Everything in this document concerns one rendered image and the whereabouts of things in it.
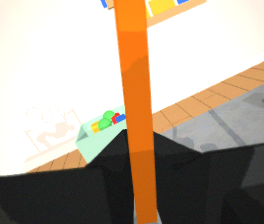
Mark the orange handle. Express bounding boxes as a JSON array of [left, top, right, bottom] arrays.
[[114, 0, 157, 224]]

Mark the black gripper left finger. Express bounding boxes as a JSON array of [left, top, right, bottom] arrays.
[[0, 129, 134, 224]]

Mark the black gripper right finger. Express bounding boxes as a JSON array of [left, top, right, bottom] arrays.
[[153, 131, 264, 224]]

